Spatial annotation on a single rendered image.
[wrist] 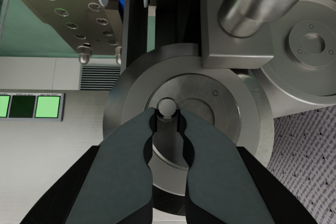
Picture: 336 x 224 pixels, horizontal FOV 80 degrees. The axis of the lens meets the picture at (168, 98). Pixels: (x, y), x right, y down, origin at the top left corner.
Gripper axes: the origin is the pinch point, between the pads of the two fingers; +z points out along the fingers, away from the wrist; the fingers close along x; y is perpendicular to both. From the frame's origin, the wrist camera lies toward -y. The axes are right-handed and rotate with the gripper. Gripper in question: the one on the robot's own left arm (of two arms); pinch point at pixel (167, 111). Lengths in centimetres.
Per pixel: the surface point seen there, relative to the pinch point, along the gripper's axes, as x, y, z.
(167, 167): 0.1, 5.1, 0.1
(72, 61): -133, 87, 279
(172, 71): 0.5, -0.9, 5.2
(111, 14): -9.5, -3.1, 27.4
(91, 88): -100, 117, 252
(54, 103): -26.4, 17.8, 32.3
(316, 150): 19.7, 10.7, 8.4
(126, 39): -3.9, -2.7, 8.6
